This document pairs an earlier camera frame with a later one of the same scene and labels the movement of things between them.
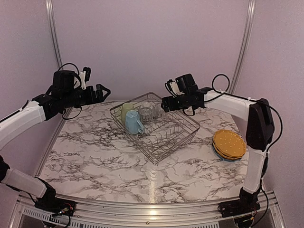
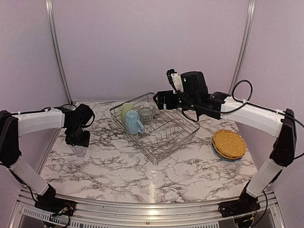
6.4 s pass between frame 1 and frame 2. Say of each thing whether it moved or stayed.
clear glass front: moved
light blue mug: stayed
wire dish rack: stayed
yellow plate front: stayed
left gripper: moved
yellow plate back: stayed
